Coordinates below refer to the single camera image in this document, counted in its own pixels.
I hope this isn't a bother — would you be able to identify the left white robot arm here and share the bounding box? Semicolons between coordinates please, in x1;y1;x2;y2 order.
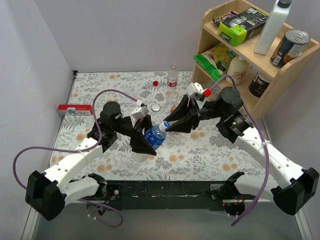
25;100;157;221

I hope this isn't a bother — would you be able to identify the purple cable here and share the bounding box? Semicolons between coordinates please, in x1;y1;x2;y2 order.
12;89;143;228
208;74;271;227

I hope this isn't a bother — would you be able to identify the clear jar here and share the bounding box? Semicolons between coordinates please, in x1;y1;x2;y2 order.
165;90;180;105

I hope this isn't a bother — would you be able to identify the blue label water bottle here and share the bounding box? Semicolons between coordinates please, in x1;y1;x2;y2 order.
131;125;167;162

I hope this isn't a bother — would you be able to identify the white tall bottle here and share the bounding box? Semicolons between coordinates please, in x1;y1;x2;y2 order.
254;0;292;55

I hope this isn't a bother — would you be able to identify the red toothpaste box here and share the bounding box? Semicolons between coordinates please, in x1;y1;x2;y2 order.
57;104;93;116

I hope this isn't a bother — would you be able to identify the silver jar lid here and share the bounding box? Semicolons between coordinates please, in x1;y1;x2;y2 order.
151;103;161;112

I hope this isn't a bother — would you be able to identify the red label water bottle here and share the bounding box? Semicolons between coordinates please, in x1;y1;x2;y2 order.
167;64;179;88

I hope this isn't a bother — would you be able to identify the black jar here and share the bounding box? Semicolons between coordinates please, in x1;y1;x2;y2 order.
248;71;271;98

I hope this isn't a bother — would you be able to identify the orange juice bottle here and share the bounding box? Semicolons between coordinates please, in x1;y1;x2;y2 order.
170;101;180;113

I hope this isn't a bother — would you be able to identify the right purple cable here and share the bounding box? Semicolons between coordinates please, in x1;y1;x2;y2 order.
208;74;271;227

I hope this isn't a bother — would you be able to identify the black base frame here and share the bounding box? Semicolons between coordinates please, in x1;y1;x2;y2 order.
77;172;260;218

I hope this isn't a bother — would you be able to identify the green chip bag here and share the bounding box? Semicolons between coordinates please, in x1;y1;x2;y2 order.
193;42;237;82

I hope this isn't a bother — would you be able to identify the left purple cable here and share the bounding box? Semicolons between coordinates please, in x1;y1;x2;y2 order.
12;89;143;228

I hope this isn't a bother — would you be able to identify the green black box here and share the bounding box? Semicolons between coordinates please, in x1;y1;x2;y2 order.
218;7;268;47

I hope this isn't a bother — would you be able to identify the snack packet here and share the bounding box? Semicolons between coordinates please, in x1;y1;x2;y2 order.
213;11;237;26

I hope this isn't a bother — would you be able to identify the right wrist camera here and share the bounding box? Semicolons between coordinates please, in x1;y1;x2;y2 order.
186;82;212;102

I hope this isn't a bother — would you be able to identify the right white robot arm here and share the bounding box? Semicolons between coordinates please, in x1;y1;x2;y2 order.
165;83;320;216

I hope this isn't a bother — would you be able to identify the cream round bottle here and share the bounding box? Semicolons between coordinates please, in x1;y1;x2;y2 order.
227;56;250;85

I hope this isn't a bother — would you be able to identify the tin can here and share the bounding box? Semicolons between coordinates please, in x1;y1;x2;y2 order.
270;28;311;68

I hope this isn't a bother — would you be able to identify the wooden shelf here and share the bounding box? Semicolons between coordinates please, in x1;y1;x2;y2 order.
197;0;320;121

